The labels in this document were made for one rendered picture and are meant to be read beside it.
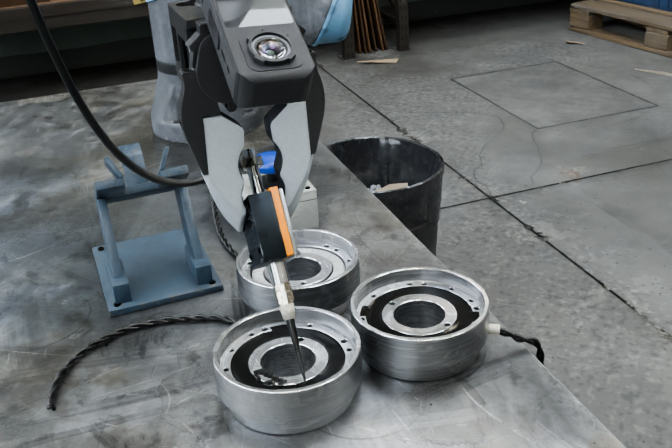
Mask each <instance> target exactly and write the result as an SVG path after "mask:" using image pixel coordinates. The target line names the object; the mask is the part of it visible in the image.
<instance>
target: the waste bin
mask: <svg viewBox="0 0 672 448"><path fill-rule="evenodd" d="M325 146H326V147H327V148H328V149H329V150H330V151H331V152H332V153H333V154H334V155H335V156H336V157H337V158H338V159H339V160H340V161H341V162H342V163H343V164H344V165H345V166H346V167H347V168H348V169H349V170H350V171H351V172H352V173H353V174H354V175H355V176H356V177H357V178H358V179H359V180H360V181H361V182H362V183H363V184H364V185H365V186H366V187H367V188H370V187H371V185H380V186H381V188H383V187H385V186H387V185H389V184H398V183H408V187H403V188H399V189H393V190H386V191H371V192H372V193H373V194H374V195H375V196H376V197H377V198H378V199H379V200H380V201H381V202H382V203H383V204H384V205H385V206H386V207H387V208H388V209H389V210H390V211H391V212H392V213H393V214H394V216H395V217H396V218H397V219H398V220H399V221H400V222H401V223H402V224H403V225H404V226H405V227H406V228H407V229H408V230H409V231H410V232H411V233H412V234H413V235H414V236H415V237H416V238H417V239H418V240H419V241H420V242H421V243H422V244H423V245H424V246H425V247H426V248H427V249H428V250H429V251H430V252H431V253H432V254H433V255H434V256H435V257H436V245H437V231H438V221H439V219H440V211H441V198H442V182H443V174H444V170H445V163H444V160H443V158H442V156H441V155H440V154H439V153H438V152H437V151H435V150H434V149H432V148H430V147H428V146H425V145H423V144H420V143H418V142H415V141H411V140H408V139H403V138H396V137H383V136H371V137H357V138H349V139H344V140H339V141H335V142H331V143H328V144H325Z"/></svg>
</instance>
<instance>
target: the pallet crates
mask: <svg viewBox="0 0 672 448"><path fill-rule="evenodd" d="M570 6H571V7H570V12H571V13H570V22H569V25H570V27H569V30H571V31H575V32H579V33H582V34H586V35H589V36H593V37H597V38H600V39H604V40H607V41H611V42H615V43H618V44H622V45H626V46H629V47H633V48H637V49H640V50H644V51H648V52H651V53H655V54H659V55H662V56H666V57H670V58H672V0H597V1H596V0H585V1H581V2H576V3H572V4H571V5H570ZM602 15H604V16H608V17H613V18H614V20H616V21H620V22H624V23H628V24H632V25H635V26H639V27H643V28H646V30H647V31H646V32H645V39H642V38H638V37H634V36H630V35H626V34H622V33H618V32H614V31H610V30H607V29H603V28H602Z"/></svg>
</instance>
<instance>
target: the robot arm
mask: <svg viewBox="0 0 672 448"><path fill-rule="evenodd" d="M145 1H146V2H147V3H148V10H149V17H150V23H151V30H152V37H153V44H154V51H155V57H156V64H157V71H158V78H157V83H156V89H155V95H154V100H153V106H152V111H151V121H152V127H153V132H154V134H155V135H156V136H157V137H159V138H161V139H163V140H167V141H171V142H176V143H188V145H189V147H190V149H191V151H192V153H193V155H194V157H195V159H196V161H197V163H198V165H199V167H200V171H201V174H202V176H203V178H204V180H205V182H206V184H207V186H208V188H209V190H210V193H211V195H212V197H213V199H214V201H215V203H216V205H217V207H218V208H219V210H220V212H221V213H222V215H223V216H224V217H225V219H226V220H227V221H228V222H229V223H230V224H231V225H232V226H233V227H234V228H235V229H236V230H237V231H238V232H243V231H245V226H246V221H247V215H248V213H247V212H248V210H247V209H246V207H245V204H244V201H243V198H242V191H243V187H244V179H243V177H242V174H241V172H240V170H239V157H240V155H241V153H242V151H243V149H244V135H245V134H248V133H250V132H252V131H254V130H256V129H257V128H258V127H260V126H261V125H262V123H263V121H264V125H265V130H266V134H267V136H268V137H269V138H270V139H271V141H272V142H273V143H274V146H275V150H276V156H275V160H274V165H273V167H274V170H275V173H276V175H277V176H278V189H279V188H282V189H283V193H284V197H285V201H286V205H287V209H288V213H289V217H290V219H291V217H292V215H293V213H294V211H295V209H296V207H297V205H298V203H299V201H300V198H301V196H302V194H303V191H304V188H305V185H306V182H307V179H308V176H309V173H310V169H311V165H312V161H313V156H314V154H315V153H316V150H317V145H318V140H319V136H320V131H321V126H322V121H323V117H324V110H325V94H324V88H323V83H322V80H321V77H320V75H319V72H318V70H317V65H316V53H315V52H314V51H312V50H311V49H308V47H307V45H311V46H317V45H318V44H327V43H337V42H340V41H342V40H344V39H345V38H346V36H347V35H348V33H349V29H350V23H351V15H352V4H353V0H145ZM269 105H273V107H272V108H271V109H270V110H269V111H268V112H267V114H266V115H265V116H264V113H263V106H269Z"/></svg>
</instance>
